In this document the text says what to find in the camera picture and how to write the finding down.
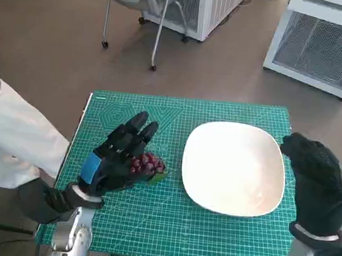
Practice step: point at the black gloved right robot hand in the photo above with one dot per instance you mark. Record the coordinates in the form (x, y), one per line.
(318, 186)

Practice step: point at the white cabinet with mesh side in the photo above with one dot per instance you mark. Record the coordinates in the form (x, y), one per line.
(217, 10)

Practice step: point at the person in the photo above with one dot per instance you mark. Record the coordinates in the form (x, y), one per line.
(11, 132)

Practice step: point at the white cabinet with mesh front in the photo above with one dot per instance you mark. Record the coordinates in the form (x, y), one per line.
(320, 49)

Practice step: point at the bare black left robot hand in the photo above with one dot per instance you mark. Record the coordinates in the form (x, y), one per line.
(115, 159)

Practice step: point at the purple toy grape bunch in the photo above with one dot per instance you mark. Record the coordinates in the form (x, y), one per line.
(149, 162)

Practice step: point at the white square plate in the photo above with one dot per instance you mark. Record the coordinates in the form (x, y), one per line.
(233, 171)

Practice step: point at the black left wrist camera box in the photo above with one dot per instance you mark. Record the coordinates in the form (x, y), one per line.
(37, 202)

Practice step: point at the green cutting mat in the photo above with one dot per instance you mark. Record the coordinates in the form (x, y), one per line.
(178, 232)

